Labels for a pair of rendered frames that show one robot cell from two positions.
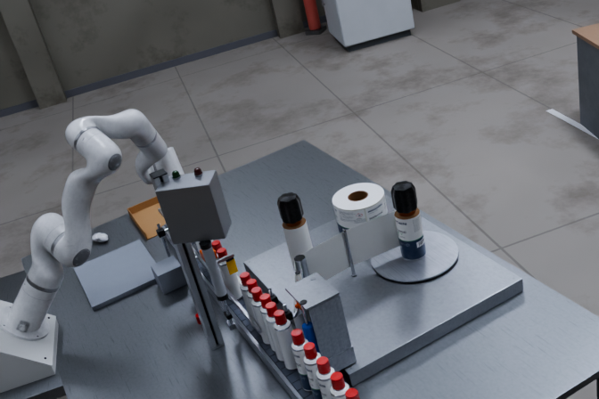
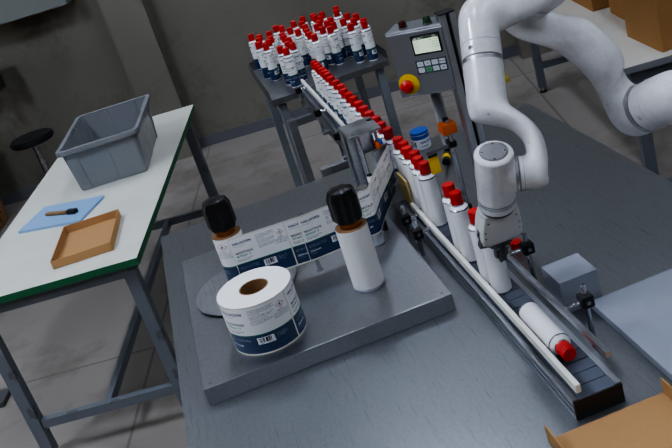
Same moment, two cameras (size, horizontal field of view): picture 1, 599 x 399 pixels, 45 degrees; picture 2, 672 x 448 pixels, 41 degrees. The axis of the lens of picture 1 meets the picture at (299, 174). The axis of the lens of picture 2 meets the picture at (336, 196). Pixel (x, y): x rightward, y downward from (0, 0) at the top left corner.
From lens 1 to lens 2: 4.40 m
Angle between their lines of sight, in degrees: 129
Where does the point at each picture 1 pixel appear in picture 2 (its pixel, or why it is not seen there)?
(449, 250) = (210, 286)
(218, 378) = not seen: hidden behind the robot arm
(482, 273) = (205, 267)
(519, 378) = (254, 215)
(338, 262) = (327, 240)
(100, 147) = not seen: outside the picture
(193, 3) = not seen: outside the picture
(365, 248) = (290, 252)
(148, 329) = (592, 241)
